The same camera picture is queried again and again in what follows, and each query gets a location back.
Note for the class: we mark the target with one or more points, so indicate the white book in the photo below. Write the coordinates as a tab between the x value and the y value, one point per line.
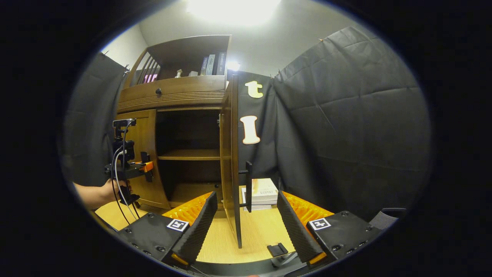
265	206
264	188

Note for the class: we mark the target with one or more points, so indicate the grey mesh office chair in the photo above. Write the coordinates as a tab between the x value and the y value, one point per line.
384	220

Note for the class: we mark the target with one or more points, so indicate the black backdrop cloth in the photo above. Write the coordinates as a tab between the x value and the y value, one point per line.
346	134

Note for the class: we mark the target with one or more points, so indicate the wooden cabinet shelf board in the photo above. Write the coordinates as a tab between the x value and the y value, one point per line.
190	154

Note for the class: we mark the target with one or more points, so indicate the dark book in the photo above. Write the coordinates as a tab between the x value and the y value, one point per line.
204	66
220	63

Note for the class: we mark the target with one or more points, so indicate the wooden double-door shoe cabinet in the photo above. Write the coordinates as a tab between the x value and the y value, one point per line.
173	94

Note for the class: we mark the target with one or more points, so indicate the black table clamp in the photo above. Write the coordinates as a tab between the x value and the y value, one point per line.
277	249

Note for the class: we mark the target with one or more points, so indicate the large ceiling light panel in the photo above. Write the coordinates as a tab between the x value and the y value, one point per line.
234	10

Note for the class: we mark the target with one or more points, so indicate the wooden shoe cabinet door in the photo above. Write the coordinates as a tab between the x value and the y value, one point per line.
144	134
226	173

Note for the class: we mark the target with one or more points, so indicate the grey book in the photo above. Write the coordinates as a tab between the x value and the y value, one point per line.
210	64

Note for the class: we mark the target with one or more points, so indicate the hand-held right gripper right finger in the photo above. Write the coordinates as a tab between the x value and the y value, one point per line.
296	231

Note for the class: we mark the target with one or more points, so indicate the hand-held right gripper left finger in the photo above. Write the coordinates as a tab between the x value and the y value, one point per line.
200	231

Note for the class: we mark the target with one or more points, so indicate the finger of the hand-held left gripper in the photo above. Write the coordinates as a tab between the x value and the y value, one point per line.
147	166

